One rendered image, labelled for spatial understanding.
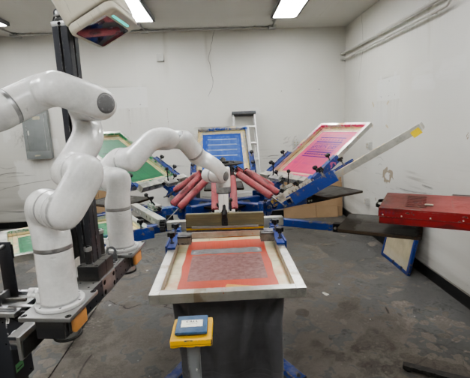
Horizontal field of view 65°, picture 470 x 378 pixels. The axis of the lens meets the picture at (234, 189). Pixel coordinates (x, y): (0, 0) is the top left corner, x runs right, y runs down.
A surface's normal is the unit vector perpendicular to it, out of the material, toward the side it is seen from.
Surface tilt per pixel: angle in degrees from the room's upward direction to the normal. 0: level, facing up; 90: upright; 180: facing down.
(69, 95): 92
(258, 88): 90
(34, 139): 90
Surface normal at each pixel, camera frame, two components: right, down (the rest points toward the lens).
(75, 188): 0.66, 0.00
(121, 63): 0.04, 0.18
